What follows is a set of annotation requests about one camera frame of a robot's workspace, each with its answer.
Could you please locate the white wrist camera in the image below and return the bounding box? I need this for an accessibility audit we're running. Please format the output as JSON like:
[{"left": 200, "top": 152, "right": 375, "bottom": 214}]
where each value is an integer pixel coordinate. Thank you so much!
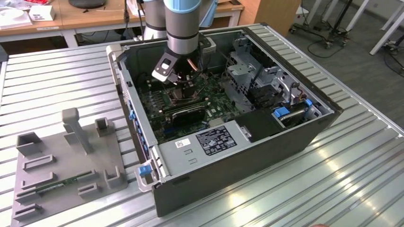
[{"left": 151, "top": 53, "right": 176, "bottom": 84}]

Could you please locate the CPU socket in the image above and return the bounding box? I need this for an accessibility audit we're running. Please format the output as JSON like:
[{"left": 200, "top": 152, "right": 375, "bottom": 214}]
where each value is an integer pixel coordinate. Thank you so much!
[{"left": 167, "top": 88, "right": 199, "bottom": 106}]

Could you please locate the green motherboard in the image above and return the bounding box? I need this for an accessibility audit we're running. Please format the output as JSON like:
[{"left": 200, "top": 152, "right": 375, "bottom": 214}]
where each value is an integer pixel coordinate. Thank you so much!
[{"left": 135, "top": 68, "right": 254, "bottom": 145}]

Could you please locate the hard disk in blue carrier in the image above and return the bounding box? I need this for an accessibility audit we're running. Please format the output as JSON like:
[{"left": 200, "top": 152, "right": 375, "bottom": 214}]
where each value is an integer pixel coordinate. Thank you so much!
[{"left": 271, "top": 106, "right": 310, "bottom": 130}]

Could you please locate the green RAM stick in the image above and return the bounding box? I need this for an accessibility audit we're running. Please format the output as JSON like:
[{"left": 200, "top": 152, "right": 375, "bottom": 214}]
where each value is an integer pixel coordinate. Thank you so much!
[{"left": 35, "top": 176, "right": 83, "bottom": 195}]

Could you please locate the black graphics card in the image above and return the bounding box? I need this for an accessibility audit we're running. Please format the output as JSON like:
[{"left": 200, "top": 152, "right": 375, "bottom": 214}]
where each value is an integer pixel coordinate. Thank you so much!
[{"left": 170, "top": 105, "right": 207, "bottom": 128}]

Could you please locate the silver power supply unit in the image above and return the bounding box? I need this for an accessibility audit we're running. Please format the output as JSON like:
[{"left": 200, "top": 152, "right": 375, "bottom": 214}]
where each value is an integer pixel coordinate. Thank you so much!
[{"left": 156, "top": 119, "right": 254, "bottom": 177}]

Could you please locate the silver metal drive cage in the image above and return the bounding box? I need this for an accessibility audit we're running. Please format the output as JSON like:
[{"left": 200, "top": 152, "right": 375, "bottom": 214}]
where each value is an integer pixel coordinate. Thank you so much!
[{"left": 220, "top": 35, "right": 287, "bottom": 112}]

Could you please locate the white cardboard box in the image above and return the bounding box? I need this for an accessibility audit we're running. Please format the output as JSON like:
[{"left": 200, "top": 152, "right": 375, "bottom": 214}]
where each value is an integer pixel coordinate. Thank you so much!
[{"left": 28, "top": 5, "right": 58, "bottom": 22}]

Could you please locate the grey parts rack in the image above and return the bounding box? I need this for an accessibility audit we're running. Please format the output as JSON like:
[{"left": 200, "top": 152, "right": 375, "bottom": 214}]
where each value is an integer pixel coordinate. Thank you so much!
[{"left": 11, "top": 107, "right": 131, "bottom": 227}]

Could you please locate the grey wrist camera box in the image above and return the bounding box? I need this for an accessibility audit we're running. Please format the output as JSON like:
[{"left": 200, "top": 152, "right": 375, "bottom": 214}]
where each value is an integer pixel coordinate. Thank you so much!
[{"left": 198, "top": 37, "right": 218, "bottom": 55}]

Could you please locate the dark grey PC case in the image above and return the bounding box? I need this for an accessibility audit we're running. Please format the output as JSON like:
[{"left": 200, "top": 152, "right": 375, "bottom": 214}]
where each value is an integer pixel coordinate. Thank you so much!
[{"left": 106, "top": 23, "right": 344, "bottom": 218}]

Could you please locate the black wheeled stand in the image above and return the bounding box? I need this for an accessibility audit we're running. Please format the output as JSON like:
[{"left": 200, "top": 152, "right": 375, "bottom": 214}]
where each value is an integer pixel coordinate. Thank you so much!
[{"left": 290, "top": 0, "right": 355, "bottom": 50}]

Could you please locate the black plastic shroud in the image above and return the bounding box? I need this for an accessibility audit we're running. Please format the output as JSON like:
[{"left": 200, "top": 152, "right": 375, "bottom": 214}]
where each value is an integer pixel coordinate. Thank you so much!
[{"left": 235, "top": 110, "right": 287, "bottom": 143}]

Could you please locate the white foam tray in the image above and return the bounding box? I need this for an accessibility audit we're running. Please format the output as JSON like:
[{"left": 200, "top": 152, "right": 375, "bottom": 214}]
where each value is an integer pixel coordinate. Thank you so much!
[{"left": 0, "top": 7, "right": 34, "bottom": 30}]

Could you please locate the wooden desk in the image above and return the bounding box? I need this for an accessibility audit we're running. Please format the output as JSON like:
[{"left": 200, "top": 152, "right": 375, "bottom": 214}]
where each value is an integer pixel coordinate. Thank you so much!
[{"left": 0, "top": 0, "right": 246, "bottom": 45}]

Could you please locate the black round object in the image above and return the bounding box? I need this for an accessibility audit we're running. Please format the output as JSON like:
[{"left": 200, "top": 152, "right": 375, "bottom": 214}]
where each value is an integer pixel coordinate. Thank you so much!
[{"left": 68, "top": 0, "right": 107, "bottom": 9}]

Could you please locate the wooden cabinet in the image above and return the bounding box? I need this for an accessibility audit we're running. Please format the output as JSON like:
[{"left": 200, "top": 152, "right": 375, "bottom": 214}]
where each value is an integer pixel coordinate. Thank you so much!
[{"left": 242, "top": 0, "right": 303, "bottom": 38}]

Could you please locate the white table frame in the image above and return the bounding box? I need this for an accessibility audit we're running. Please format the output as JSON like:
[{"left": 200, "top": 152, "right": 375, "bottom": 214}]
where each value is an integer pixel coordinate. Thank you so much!
[
  {"left": 368, "top": 0, "right": 404, "bottom": 56},
  {"left": 299, "top": 0, "right": 370, "bottom": 33}
]

